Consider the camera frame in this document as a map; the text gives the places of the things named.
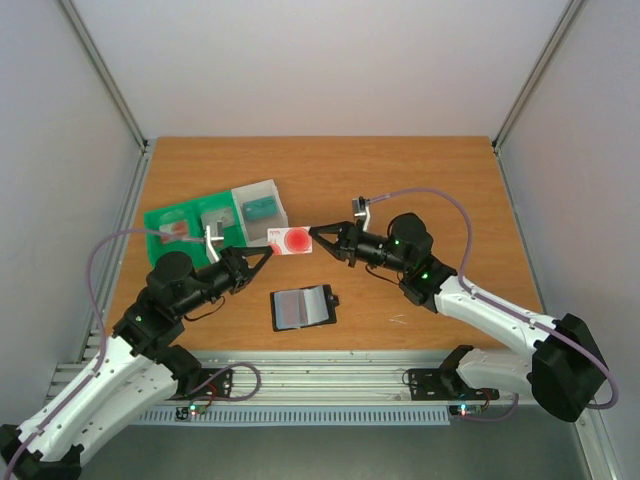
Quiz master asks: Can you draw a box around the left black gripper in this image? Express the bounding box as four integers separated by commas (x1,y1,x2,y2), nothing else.
177,245,274,317

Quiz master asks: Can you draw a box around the white card red circle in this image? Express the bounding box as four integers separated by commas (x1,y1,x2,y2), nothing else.
267,226,313,255

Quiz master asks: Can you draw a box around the black card holder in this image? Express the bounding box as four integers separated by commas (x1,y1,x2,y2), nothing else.
270,284,340,332

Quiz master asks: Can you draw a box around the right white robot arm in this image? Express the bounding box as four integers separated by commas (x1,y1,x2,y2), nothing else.
309,213,608,422

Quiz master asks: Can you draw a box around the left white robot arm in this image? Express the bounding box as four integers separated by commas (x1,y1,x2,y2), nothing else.
1,247,273,479

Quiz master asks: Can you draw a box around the teal credit card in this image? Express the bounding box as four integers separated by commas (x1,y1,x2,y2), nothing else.
242,196,279,222

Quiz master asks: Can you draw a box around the grey credit card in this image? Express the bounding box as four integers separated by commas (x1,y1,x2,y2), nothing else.
200,206,236,229

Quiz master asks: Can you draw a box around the red white card in tray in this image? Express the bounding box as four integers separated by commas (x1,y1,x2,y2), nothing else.
159,220,189,244

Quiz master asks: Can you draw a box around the clear plastic tray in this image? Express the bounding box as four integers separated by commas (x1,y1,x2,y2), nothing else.
231,179,289,247

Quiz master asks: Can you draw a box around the green plastic tray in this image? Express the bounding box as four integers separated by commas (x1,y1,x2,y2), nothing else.
143,190,247,268

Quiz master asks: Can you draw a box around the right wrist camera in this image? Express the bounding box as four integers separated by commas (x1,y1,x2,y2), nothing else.
352,196,371,232

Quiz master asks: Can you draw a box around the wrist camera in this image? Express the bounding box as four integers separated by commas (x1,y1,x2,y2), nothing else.
352,196,371,232
204,220,224,264

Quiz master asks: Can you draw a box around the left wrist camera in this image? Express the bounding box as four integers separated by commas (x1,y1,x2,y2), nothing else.
204,220,224,264

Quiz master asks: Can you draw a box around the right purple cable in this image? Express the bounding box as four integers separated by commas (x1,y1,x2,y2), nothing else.
367,187,620,424

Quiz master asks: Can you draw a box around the purple cable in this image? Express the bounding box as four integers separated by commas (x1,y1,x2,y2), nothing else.
7,228,209,480
367,187,620,424

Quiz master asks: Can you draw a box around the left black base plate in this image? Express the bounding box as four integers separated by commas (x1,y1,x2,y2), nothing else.
171,368,233,400

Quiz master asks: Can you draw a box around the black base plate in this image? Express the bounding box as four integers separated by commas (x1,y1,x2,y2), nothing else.
402,368,500,401
171,368,233,400

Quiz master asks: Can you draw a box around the left frame post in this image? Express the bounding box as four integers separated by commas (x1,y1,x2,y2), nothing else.
54,0,150,151

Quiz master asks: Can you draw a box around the frame post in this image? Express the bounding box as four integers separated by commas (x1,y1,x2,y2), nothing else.
491,0,589,151
54,0,150,151

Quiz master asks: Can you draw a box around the aluminium rail frame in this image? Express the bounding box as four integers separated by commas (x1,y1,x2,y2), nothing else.
45,349,596,407

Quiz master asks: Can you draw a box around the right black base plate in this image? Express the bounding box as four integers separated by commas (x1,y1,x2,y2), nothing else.
402,368,500,401

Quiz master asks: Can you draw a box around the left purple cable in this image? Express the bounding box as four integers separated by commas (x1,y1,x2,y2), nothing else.
7,228,209,480

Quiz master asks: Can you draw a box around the grey slotted cable duct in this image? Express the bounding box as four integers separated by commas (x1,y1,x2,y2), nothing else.
134,405,450,428

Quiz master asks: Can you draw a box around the right frame post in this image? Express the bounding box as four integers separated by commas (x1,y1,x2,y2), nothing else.
491,0,589,151

